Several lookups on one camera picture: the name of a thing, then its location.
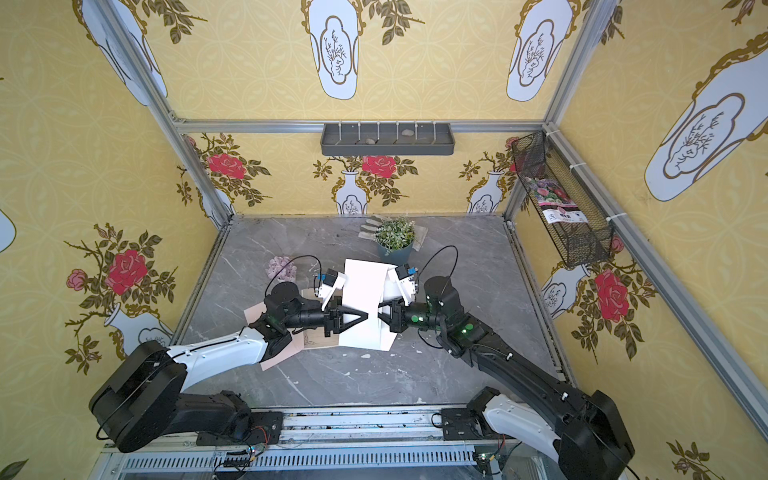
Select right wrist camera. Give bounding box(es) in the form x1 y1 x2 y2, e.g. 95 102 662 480
394 264 418 306

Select flower seed packet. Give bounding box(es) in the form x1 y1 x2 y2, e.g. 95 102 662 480
526 178 588 224

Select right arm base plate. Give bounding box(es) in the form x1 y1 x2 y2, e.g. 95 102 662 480
440 408 485 441

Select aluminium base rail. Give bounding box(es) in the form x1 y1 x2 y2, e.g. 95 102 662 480
90 403 568 479

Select white envelope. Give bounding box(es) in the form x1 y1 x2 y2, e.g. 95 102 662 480
339 259 397 351

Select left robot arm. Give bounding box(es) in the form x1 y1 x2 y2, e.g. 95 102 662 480
88 282 368 453

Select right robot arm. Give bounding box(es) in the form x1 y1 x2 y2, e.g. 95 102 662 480
379 276 635 479

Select green potted plant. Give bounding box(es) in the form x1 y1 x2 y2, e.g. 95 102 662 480
375 218 415 250

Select blue-grey plant pot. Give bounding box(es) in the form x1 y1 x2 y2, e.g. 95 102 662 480
377 244 413 266

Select purple artificial flower bunch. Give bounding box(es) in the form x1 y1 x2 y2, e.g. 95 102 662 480
266 256 297 282

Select black wire mesh basket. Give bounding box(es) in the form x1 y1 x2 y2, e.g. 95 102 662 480
508 132 614 267

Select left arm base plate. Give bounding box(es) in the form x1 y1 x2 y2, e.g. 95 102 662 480
196 411 284 446

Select pink envelope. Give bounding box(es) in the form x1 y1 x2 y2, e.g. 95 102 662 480
243 302 305 371

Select grey wall shelf tray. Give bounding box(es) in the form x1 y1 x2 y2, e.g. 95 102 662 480
320 121 456 157

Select lined letter paper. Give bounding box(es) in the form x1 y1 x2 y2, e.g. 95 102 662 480
297 296 344 350

